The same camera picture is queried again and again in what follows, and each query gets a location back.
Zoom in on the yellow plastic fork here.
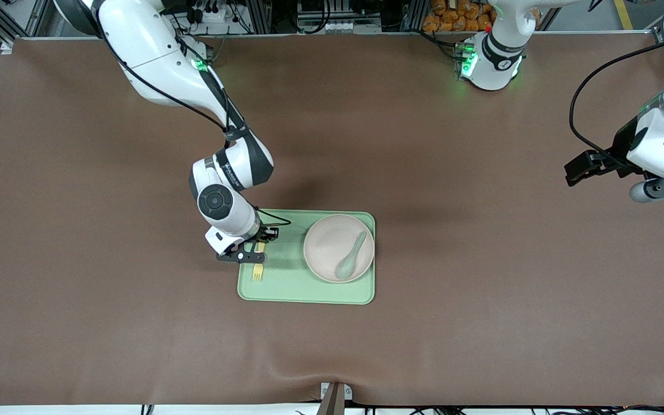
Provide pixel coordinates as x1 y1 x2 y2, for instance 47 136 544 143
252 242 267 282

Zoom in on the round beige plate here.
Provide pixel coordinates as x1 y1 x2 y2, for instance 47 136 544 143
303 214 375 284

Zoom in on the light green rectangular tray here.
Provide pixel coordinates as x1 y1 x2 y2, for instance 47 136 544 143
237 209 376 305

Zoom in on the pale green spoon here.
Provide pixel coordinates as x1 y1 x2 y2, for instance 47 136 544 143
335 231 367 280

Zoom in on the pile of orange packets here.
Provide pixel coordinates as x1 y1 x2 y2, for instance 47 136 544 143
422 0 497 32

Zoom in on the white connector strip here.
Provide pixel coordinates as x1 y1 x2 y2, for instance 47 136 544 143
325 21 382 33

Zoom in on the white power strip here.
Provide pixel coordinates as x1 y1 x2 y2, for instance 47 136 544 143
188 3 235 25

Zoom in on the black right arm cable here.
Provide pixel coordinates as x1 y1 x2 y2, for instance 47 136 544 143
101 35 292 227

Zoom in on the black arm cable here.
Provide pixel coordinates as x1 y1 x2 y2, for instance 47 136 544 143
101 35 292 227
568 43 664 159

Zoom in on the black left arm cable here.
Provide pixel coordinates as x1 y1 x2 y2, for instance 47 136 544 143
568 43 664 159

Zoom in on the metal table clamp bracket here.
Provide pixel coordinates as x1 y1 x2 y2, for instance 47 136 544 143
316 382 353 415

